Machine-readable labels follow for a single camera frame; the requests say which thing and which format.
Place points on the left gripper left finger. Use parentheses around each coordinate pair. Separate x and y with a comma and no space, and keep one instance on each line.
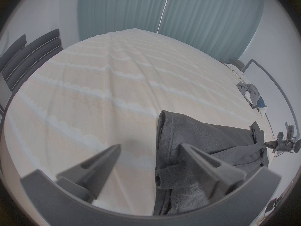
(94,182)

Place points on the grey bedside table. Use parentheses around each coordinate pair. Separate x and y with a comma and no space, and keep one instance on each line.
(235,62)

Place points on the black T-shirt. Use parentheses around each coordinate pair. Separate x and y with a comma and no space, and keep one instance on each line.
(178,131)

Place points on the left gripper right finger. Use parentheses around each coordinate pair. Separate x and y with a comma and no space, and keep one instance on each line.
(216,182)

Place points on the blue-green curtain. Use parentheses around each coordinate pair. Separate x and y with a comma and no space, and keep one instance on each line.
(211,20)
(117,8)

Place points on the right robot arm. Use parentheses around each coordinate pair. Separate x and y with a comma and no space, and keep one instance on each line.
(290,132)

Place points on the black chest of drawers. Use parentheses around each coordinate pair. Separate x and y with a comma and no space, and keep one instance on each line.
(28,55)

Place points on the white printed pillow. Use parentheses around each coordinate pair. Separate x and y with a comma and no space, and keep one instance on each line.
(241,75)

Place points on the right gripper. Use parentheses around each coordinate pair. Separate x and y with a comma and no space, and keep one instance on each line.
(281,143)

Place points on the bed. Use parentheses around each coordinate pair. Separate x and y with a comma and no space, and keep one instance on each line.
(94,90)

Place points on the pile of clothes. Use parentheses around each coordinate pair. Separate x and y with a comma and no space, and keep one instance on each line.
(252,93)

